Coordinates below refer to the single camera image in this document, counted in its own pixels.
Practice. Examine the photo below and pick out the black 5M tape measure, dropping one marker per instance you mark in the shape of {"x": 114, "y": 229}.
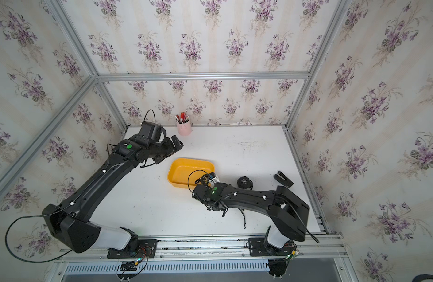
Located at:
{"x": 245, "y": 183}

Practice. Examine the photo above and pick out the black stapler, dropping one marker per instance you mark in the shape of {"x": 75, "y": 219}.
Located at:
{"x": 283, "y": 179}

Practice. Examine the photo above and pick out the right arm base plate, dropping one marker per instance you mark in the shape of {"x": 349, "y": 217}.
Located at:
{"x": 269, "y": 246}

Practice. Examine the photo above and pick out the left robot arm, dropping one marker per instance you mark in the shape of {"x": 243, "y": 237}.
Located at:
{"x": 69, "y": 221}

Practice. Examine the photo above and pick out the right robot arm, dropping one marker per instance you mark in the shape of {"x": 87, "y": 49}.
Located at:
{"x": 288, "y": 212}

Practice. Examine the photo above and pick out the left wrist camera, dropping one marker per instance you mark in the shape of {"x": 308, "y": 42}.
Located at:
{"x": 151, "y": 132}

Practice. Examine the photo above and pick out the pink pen holder cup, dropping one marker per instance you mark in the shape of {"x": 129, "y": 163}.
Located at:
{"x": 184, "y": 129}

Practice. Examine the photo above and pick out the yellow plastic storage box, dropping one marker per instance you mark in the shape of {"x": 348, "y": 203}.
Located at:
{"x": 184, "y": 172}

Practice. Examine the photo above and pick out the aluminium mounting rail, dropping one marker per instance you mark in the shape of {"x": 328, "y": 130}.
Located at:
{"x": 201, "y": 254}

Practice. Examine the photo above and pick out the purple tape measure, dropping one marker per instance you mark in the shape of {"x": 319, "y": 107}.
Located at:
{"x": 210, "y": 179}

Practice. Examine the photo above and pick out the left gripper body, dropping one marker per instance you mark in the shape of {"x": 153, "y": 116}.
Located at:
{"x": 159, "y": 150}

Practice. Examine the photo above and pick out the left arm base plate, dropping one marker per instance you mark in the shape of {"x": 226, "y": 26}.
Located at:
{"x": 135, "y": 250}

